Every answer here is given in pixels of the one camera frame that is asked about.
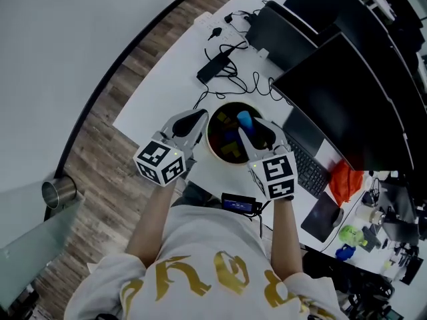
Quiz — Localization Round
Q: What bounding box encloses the cream patterned bucket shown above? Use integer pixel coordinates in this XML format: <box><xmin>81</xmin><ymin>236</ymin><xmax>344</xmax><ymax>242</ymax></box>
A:
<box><xmin>205</xmin><ymin>101</ymin><xmax>264</xmax><ymax>165</ymax></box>

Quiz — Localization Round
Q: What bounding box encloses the person's leg in jeans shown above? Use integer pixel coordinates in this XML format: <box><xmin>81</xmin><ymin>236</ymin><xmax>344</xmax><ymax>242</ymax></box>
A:
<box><xmin>171</xmin><ymin>180</ymin><xmax>214</xmax><ymax>208</ymax></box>

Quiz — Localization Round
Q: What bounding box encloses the person's right forearm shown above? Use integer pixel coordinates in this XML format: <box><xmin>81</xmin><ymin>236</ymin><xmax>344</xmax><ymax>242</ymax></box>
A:
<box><xmin>270</xmin><ymin>198</ymin><xmax>304</xmax><ymax>281</ymax></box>

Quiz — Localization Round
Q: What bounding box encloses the black desktop computer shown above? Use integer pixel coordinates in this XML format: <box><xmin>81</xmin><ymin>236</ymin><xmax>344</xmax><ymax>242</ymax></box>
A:
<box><xmin>245</xmin><ymin>0</ymin><xmax>318</xmax><ymax>73</ymax></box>

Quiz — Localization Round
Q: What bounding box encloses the orange plastic bag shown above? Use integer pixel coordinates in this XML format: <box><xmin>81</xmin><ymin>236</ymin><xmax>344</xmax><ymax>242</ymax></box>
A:
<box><xmin>329</xmin><ymin>160</ymin><xmax>365</xmax><ymax>208</ymax></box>

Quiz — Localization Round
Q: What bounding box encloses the black office chair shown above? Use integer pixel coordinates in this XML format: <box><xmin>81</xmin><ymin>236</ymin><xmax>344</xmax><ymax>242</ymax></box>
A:
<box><xmin>302</xmin><ymin>248</ymin><xmax>396</xmax><ymax>320</ymax></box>

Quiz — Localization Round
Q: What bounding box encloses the black power adapter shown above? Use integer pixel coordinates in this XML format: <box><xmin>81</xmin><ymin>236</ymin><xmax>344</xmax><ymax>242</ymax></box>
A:
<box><xmin>196</xmin><ymin>51</ymin><xmax>231</xmax><ymax>83</ymax></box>

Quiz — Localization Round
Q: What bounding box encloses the black device with blue screen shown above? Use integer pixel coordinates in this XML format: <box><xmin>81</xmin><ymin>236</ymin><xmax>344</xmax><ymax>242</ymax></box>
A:
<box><xmin>221</xmin><ymin>193</ymin><xmax>263</xmax><ymax>216</ymax></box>

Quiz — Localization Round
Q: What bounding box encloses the white power strip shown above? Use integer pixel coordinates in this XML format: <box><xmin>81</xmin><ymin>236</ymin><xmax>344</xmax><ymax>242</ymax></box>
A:
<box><xmin>193</xmin><ymin>11</ymin><xmax>248</xmax><ymax>46</ymax></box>

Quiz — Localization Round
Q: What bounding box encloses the dark mouse pad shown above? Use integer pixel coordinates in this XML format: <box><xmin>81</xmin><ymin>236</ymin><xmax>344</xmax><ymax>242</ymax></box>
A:
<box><xmin>300</xmin><ymin>191</ymin><xmax>341</xmax><ymax>243</ymax></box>

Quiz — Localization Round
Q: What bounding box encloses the person's white printed shirt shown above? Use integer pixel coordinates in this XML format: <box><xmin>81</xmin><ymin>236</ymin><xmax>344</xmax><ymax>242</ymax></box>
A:
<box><xmin>63</xmin><ymin>205</ymin><xmax>350</xmax><ymax>320</ymax></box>

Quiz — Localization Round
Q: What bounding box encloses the black power cable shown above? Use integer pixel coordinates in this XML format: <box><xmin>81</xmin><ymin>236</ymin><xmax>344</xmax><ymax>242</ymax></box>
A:
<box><xmin>193</xmin><ymin>40</ymin><xmax>293</xmax><ymax>109</ymax></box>

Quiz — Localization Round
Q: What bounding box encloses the large curved black monitor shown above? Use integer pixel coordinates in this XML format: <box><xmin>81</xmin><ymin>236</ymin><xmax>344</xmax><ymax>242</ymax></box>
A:
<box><xmin>270</xmin><ymin>31</ymin><xmax>427</xmax><ymax>173</ymax></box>

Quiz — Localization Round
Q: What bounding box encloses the frosted glass panel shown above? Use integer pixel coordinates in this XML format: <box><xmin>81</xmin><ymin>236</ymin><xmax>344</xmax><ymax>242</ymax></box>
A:
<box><xmin>0</xmin><ymin>178</ymin><xmax>84</xmax><ymax>313</ymax></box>

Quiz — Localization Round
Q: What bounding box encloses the metal trash can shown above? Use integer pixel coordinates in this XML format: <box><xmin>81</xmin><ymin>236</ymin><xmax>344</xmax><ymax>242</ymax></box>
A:
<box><xmin>41</xmin><ymin>177</ymin><xmax>77</xmax><ymax>209</ymax></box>

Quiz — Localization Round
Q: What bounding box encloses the blue cloth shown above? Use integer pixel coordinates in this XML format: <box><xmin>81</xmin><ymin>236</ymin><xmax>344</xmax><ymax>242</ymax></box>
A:
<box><xmin>335</xmin><ymin>244</ymin><xmax>357</xmax><ymax>261</ymax></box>

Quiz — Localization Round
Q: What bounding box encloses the small black keyboard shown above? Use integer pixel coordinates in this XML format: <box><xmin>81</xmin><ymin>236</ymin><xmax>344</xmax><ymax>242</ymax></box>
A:
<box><xmin>362</xmin><ymin>225</ymin><xmax>381</xmax><ymax>253</ymax></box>

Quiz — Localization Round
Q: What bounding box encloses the white flask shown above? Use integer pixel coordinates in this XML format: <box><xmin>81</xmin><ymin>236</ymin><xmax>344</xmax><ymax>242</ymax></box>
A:
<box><xmin>355</xmin><ymin>204</ymin><xmax>386</xmax><ymax>226</ymax></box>

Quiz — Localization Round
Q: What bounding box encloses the green drink bottle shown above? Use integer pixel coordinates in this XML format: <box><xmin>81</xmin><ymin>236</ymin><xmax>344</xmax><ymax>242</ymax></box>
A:
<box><xmin>338</xmin><ymin>225</ymin><xmax>368</xmax><ymax>247</ymax></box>

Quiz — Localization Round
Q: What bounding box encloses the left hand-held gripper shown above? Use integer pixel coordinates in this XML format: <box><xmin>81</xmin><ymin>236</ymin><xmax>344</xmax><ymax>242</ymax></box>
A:
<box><xmin>132</xmin><ymin>108</ymin><xmax>210</xmax><ymax>188</ymax></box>

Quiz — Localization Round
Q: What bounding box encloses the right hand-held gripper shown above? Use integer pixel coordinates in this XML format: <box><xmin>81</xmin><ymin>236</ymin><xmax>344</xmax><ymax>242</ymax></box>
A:
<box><xmin>237</xmin><ymin>117</ymin><xmax>298</xmax><ymax>201</ymax></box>

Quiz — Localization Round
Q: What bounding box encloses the person's left forearm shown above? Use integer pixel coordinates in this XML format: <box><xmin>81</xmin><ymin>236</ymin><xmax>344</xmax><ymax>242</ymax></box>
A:
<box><xmin>127</xmin><ymin>183</ymin><xmax>174</xmax><ymax>269</ymax></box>

